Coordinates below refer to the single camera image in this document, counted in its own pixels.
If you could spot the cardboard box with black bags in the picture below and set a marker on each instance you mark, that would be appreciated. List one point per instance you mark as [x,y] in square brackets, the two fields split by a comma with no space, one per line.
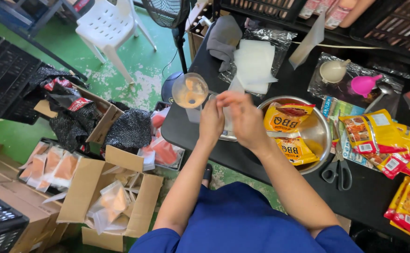
[101,123]

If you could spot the steel weighing scale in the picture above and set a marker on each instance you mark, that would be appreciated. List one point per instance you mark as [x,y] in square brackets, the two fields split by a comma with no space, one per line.
[228,136]

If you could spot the person's black sandal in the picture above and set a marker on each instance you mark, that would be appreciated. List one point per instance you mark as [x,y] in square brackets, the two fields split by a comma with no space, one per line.
[207,173]

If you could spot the stack of clear flat pouches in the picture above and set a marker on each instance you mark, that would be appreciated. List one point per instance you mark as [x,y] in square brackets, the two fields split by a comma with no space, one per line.
[254,65]

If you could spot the person's right fingers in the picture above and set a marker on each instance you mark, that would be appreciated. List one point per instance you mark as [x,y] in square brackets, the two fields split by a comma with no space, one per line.
[230,98]

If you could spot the clear plastic pouch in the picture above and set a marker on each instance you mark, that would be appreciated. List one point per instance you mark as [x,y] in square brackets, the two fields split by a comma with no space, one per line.
[235,85]
[308,42]

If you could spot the person's left hand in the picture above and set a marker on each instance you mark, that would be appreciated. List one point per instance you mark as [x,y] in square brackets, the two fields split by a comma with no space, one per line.
[211,121]

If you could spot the row of labelled bottles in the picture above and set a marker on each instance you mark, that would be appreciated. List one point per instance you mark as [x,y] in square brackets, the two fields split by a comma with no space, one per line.
[335,14]

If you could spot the bin of red filled pouches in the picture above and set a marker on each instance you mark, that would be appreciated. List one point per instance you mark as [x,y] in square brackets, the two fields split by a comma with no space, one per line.
[163,149]

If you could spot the large steel bowl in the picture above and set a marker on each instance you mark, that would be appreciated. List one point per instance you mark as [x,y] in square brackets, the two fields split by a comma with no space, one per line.
[315,135]

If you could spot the person's right hand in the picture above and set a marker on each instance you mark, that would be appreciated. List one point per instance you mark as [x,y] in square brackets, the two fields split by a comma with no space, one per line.
[247,123]

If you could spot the grey cloth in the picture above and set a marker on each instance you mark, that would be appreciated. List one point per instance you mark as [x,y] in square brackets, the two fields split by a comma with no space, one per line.
[223,38]

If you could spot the hanging clear plastic pouch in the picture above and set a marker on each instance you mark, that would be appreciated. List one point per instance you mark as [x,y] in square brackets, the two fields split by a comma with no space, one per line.
[308,42]

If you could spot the metal spoon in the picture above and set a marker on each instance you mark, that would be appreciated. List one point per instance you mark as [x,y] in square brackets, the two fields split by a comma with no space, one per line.
[384,89]

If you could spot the pile of flat cardboard boxes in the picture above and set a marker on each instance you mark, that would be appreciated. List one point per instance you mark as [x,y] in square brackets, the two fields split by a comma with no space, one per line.
[19,200]

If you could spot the pink plastic funnel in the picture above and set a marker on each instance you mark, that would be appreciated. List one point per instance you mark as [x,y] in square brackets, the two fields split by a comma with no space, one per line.
[363,85]

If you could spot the blue metal bench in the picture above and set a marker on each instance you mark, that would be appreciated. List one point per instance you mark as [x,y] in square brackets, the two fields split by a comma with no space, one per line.
[22,14]

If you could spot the black mesh bag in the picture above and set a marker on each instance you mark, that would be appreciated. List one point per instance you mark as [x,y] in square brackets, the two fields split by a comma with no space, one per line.
[129,130]

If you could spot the person's blue clothing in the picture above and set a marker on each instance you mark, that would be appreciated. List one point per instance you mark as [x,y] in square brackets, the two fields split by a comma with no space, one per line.
[240,221]

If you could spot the stack of black plastic crates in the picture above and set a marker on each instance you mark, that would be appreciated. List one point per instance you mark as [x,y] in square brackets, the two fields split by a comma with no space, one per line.
[5,77]

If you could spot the blue printed packet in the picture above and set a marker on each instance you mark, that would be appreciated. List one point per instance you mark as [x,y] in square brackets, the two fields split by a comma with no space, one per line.
[331,105]

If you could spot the beige plastic funnel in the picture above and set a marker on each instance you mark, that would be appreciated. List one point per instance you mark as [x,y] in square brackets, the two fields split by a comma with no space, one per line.
[332,71]

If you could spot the open cardboard box with pouches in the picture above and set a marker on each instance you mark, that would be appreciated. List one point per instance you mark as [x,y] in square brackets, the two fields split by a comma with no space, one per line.
[82,196]

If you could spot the clear plastic bag under funnels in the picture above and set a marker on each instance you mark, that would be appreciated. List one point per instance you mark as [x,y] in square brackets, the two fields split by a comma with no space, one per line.
[335,91]

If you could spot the black standing fan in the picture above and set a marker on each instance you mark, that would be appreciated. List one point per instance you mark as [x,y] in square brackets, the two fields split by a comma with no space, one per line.
[168,12]

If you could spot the person's left fingers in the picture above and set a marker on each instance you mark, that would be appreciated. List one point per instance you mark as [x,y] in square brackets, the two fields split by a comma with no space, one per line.
[210,104]

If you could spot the clear funnel with orange powder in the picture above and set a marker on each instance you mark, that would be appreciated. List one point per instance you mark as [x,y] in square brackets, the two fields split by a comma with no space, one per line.
[190,90]

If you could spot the cardboard box beside fan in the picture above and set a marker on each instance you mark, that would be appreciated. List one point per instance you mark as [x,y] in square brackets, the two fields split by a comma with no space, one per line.
[195,33]

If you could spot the large black crate on shelf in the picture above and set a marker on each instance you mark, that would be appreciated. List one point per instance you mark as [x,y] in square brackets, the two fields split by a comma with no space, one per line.
[398,26]

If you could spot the crinkled clear plastic wrapper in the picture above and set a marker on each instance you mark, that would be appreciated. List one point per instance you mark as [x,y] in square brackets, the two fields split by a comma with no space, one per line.
[282,40]

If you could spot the tray of orange filled pouches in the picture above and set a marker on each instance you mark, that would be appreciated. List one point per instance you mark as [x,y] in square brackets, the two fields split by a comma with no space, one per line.
[56,167]

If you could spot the white plastic chair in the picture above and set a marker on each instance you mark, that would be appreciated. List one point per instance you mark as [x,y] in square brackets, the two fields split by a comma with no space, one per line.
[105,30]

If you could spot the small clear pouch under funnel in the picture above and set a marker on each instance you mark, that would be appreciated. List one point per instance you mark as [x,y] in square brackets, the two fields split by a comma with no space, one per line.
[193,115]

